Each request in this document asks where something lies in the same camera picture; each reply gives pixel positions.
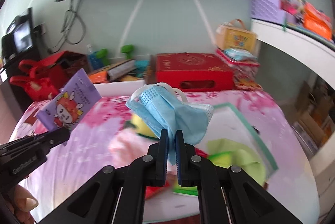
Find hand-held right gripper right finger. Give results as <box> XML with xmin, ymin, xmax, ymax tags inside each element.
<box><xmin>175</xmin><ymin>130</ymin><xmax>305</xmax><ymax>224</ymax></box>

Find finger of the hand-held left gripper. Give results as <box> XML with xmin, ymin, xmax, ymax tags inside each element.
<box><xmin>39</xmin><ymin>128</ymin><xmax>71</xmax><ymax>149</ymax></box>

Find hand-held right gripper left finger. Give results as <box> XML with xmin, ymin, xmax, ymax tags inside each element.
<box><xmin>33</xmin><ymin>129</ymin><xmax>169</xmax><ymax>224</ymax></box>

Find purple cartoon packet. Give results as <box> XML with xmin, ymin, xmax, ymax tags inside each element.
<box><xmin>37</xmin><ymin>69</ymin><xmax>102</xmax><ymax>146</ymax></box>

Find yellow sponge with green backing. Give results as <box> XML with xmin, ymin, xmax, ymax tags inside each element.
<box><xmin>131</xmin><ymin>114</ymin><xmax>160</xmax><ymax>141</ymax></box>

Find pink white striped towel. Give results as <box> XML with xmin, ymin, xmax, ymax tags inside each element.
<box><xmin>108</xmin><ymin>127</ymin><xmax>161</xmax><ymax>169</ymax></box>

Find blue face mask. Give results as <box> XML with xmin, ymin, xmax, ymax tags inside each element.
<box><xmin>126</xmin><ymin>82</ymin><xmax>214</xmax><ymax>165</ymax></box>

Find white tray with teal rim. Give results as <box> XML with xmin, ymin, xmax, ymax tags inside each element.
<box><xmin>173</xmin><ymin>102</ymin><xmax>278</xmax><ymax>197</ymax></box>

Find light green cloth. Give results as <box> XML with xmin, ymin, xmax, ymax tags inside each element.
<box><xmin>207</xmin><ymin>138</ymin><xmax>267</xmax><ymax>185</ymax></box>

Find person's left hand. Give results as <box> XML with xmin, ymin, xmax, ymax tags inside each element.
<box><xmin>9</xmin><ymin>184</ymin><xmax>37</xmax><ymax>224</ymax></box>

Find printed cartoon blanket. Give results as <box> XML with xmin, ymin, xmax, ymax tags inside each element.
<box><xmin>9</xmin><ymin>89</ymin><xmax>320</xmax><ymax>223</ymax></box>

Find red felt handbag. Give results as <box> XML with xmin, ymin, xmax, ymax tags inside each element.
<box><xmin>9</xmin><ymin>60</ymin><xmax>61</xmax><ymax>101</ymax></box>

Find orange cardboard box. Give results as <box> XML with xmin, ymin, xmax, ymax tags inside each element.
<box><xmin>88</xmin><ymin>68</ymin><xmax>110</xmax><ymax>84</ymax></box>

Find white foam board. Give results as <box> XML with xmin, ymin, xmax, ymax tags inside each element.
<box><xmin>93</xmin><ymin>80</ymin><xmax>147</xmax><ymax>97</ymax></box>

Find blue liquid plastic bottle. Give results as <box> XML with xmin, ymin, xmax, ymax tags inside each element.
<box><xmin>86</xmin><ymin>44</ymin><xmax>101</xmax><ymax>70</ymax></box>

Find red gift box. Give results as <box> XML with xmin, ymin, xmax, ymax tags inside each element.
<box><xmin>145</xmin><ymin>52</ymin><xmax>235</xmax><ymax>92</ymax></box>

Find teal plastic item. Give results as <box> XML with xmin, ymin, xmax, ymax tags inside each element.
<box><xmin>135</xmin><ymin>60</ymin><xmax>149</xmax><ymax>76</ymax></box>

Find small black monitor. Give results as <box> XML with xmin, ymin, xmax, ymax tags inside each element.
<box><xmin>1</xmin><ymin>7</ymin><xmax>36</xmax><ymax>58</ymax></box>

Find red patterned box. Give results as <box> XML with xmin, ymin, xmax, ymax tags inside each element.
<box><xmin>215</xmin><ymin>48</ymin><xmax>262</xmax><ymax>91</ymax></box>

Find light blue wipes pack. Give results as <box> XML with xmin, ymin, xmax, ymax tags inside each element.
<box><xmin>224</xmin><ymin>48</ymin><xmax>258</xmax><ymax>61</ymax></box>

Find cardboard boxes under desk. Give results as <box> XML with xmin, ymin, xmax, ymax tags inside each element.
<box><xmin>292</xmin><ymin>80</ymin><xmax>335</xmax><ymax>154</ymax></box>

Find white desk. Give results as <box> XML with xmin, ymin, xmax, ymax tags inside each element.
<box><xmin>251</xmin><ymin>17</ymin><xmax>335</xmax><ymax>177</ymax></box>

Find orange bag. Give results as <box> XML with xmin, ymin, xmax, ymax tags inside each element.
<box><xmin>304</xmin><ymin>3</ymin><xmax>334</xmax><ymax>40</ymax></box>

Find black cables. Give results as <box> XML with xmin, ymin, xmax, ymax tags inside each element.
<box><xmin>47</xmin><ymin>0</ymin><xmax>87</xmax><ymax>54</ymax></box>

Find beige box with handle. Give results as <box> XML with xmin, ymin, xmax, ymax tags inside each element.
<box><xmin>216</xmin><ymin>19</ymin><xmax>258</xmax><ymax>53</ymax></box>

